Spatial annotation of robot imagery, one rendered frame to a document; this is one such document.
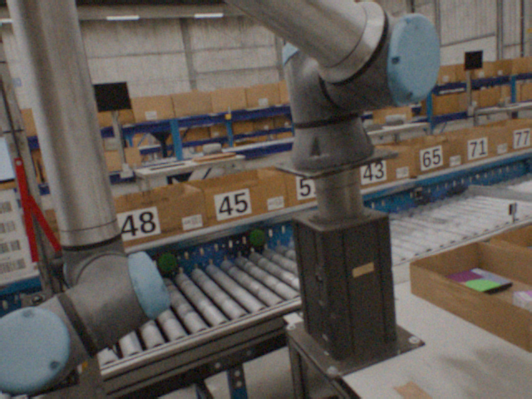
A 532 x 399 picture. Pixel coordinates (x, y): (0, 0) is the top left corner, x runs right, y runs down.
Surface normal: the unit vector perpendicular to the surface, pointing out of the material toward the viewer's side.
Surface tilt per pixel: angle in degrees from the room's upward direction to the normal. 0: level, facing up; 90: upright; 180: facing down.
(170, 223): 91
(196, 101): 90
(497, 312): 91
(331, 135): 73
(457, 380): 0
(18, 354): 62
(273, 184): 90
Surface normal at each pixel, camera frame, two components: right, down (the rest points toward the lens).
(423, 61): 0.62, 0.12
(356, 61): -0.43, 0.36
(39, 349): 0.25, -0.33
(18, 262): 0.44, 0.13
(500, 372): -0.13, -0.97
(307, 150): -0.68, -0.04
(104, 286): 0.07, -0.67
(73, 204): 0.03, 0.19
